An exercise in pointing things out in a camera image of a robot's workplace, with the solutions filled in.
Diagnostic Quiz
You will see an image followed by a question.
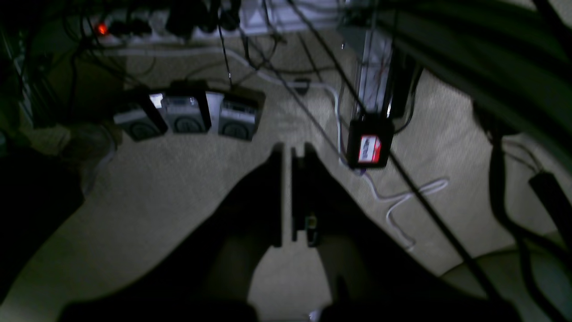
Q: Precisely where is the middle grey foot pedal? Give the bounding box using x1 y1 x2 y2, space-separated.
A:
162 80 212 134

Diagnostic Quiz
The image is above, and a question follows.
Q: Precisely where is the aluminium table leg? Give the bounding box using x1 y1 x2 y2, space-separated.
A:
337 26 393 120

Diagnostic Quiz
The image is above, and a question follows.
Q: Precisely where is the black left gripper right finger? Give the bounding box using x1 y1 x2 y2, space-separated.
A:
292 142 519 322

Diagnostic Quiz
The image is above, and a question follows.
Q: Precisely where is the thin black diagonal cable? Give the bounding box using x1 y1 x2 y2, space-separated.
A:
286 0 505 300

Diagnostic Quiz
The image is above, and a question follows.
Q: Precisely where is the white cable on floor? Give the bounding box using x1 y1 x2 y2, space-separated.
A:
89 45 449 252

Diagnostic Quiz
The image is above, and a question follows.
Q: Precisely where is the white power strip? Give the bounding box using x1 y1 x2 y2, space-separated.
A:
81 0 349 46

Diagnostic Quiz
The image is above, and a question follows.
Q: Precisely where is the right grey foot pedal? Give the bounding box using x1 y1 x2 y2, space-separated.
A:
217 86 266 141

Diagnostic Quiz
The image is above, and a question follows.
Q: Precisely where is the black box with red label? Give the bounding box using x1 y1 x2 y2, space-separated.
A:
347 116 395 169

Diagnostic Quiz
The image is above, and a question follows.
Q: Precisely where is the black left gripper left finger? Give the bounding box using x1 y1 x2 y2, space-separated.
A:
67 143 284 322

